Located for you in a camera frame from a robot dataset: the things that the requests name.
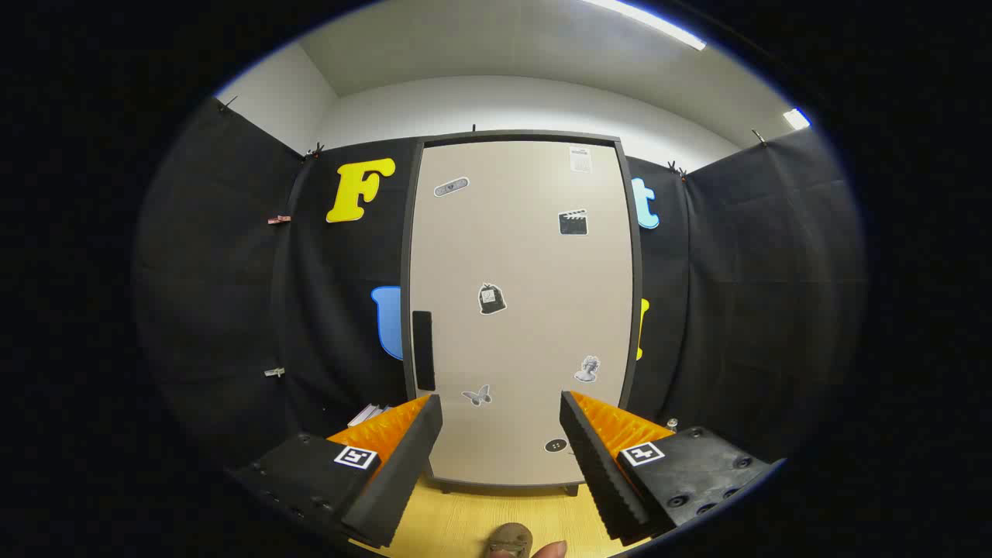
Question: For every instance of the small ceiling light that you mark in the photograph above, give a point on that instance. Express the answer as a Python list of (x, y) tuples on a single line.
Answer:
[(796, 118)]

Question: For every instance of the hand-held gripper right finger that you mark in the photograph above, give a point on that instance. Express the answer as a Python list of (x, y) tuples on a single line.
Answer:
[(601, 473)]

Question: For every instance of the beige shoe cabinet door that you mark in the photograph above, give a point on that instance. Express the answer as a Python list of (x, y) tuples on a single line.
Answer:
[(519, 248)]

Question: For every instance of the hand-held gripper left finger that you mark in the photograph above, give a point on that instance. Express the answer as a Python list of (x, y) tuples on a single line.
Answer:
[(403, 473)]

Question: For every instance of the dark grey shoe cabinet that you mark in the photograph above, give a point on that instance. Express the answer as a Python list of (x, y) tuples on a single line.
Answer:
[(519, 136)]

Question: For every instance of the long ceiling light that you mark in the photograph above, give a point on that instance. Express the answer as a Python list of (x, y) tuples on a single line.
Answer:
[(651, 22)]

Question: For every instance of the black backdrop cloth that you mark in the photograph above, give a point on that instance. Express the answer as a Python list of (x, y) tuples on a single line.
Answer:
[(744, 294)]

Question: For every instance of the white book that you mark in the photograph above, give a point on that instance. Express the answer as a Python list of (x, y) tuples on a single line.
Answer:
[(360, 418)]

